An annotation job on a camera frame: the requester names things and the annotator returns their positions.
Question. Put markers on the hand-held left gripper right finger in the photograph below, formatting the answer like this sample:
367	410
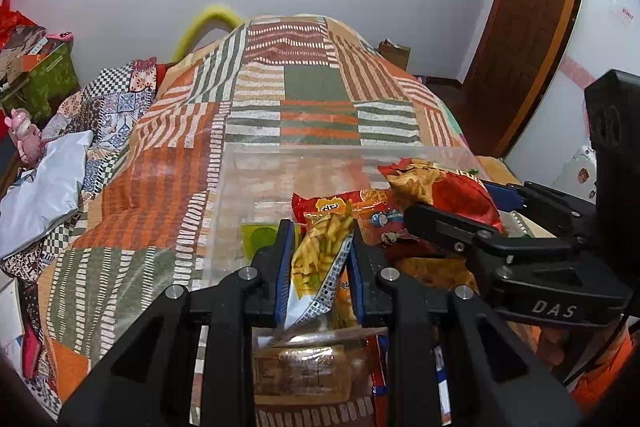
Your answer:
352	272

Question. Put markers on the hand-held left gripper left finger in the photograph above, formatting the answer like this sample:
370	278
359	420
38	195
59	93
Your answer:
285	272

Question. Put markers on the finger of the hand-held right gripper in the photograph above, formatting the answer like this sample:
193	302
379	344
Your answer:
440	222
500	197

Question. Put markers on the red chips packet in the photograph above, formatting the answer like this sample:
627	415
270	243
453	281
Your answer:
450	192

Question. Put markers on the blue white snack packet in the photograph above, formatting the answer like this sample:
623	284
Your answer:
315	257

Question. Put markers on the green jelly cup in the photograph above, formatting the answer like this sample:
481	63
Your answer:
257	239

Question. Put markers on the red white snack packet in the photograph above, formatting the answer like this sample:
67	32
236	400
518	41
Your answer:
380	219

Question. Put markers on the clear plastic storage container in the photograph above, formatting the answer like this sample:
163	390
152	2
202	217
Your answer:
260	187

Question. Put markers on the orange snack packet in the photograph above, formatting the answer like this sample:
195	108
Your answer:
342	302

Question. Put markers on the white bin with stickers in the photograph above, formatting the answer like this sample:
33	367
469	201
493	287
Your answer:
579	172

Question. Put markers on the brown snack packet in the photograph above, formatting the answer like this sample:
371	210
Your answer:
435	269

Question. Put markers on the brown cake packet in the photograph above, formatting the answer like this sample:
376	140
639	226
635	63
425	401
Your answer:
300	372

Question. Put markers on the small cardboard box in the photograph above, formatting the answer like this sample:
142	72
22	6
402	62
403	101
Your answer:
396	55

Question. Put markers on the white paper label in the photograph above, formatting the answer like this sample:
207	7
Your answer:
623	12

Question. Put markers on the wooden door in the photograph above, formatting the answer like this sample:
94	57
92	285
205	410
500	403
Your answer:
530	17

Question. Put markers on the striped patchwork blanket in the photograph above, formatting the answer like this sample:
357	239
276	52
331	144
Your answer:
310	82

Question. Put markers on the checkered patchwork quilt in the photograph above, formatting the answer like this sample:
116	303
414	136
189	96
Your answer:
115	107

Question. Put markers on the white cloth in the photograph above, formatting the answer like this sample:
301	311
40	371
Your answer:
45	187

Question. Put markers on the yellow hoop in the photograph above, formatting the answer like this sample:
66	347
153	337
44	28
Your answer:
205	19

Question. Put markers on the pink rabbit toy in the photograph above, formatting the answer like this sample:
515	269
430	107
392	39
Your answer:
25	137

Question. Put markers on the green patterned box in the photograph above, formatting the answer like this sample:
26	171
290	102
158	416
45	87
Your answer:
50	77

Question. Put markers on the red plastic bag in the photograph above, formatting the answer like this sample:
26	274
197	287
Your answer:
12	14

